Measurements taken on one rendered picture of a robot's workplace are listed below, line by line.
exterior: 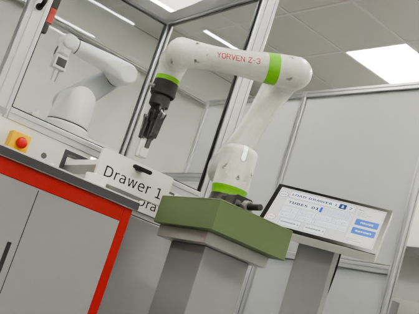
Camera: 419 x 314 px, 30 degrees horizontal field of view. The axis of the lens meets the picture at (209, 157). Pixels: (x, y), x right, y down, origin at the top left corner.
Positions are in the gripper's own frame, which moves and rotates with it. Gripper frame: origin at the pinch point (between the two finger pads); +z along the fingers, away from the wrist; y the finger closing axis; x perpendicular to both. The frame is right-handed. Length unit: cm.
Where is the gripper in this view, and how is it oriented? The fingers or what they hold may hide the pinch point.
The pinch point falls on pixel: (143, 148)
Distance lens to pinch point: 279.5
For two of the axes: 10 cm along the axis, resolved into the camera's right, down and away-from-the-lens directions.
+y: 5.6, -0.1, -8.3
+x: 7.7, 3.8, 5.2
